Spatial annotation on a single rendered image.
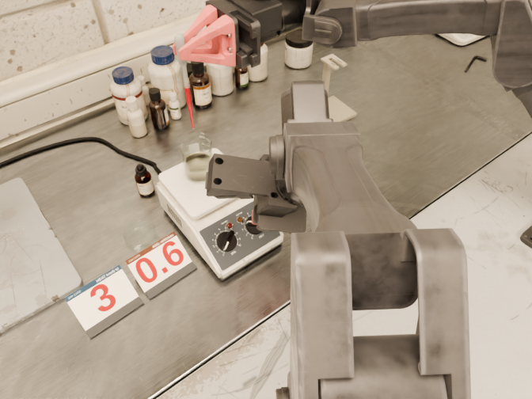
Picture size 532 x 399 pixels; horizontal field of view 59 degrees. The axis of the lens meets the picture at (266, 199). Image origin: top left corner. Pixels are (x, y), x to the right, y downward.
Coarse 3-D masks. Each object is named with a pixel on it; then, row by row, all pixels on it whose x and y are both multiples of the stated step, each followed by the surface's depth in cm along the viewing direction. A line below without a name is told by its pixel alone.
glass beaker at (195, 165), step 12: (192, 132) 76; (204, 132) 75; (180, 144) 74; (192, 144) 77; (204, 144) 77; (192, 156) 73; (204, 156) 73; (192, 168) 75; (204, 168) 75; (192, 180) 77; (204, 180) 77
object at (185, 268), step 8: (128, 264) 73; (184, 264) 77; (192, 264) 77; (168, 272) 76; (176, 272) 76; (184, 272) 76; (136, 280) 75; (160, 280) 75; (168, 280) 75; (176, 280) 75; (144, 288) 74; (152, 288) 74; (160, 288) 74; (152, 296) 73
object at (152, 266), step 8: (176, 240) 77; (160, 248) 76; (168, 248) 76; (176, 248) 77; (144, 256) 74; (152, 256) 75; (160, 256) 75; (168, 256) 76; (176, 256) 76; (184, 256) 77; (136, 264) 74; (144, 264) 74; (152, 264) 75; (160, 264) 75; (168, 264) 76; (176, 264) 76; (136, 272) 73; (144, 272) 74; (152, 272) 74; (160, 272) 75; (144, 280) 74; (152, 280) 74
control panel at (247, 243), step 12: (252, 204) 78; (228, 216) 76; (240, 216) 76; (204, 228) 74; (216, 228) 75; (228, 228) 75; (240, 228) 76; (204, 240) 74; (216, 240) 74; (240, 240) 75; (252, 240) 76; (264, 240) 77; (216, 252) 74; (228, 252) 74; (240, 252) 75; (252, 252) 75; (228, 264) 74
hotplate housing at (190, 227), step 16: (160, 192) 80; (176, 208) 77; (224, 208) 76; (176, 224) 81; (192, 224) 74; (208, 224) 75; (192, 240) 77; (208, 256) 74; (256, 256) 77; (224, 272) 74
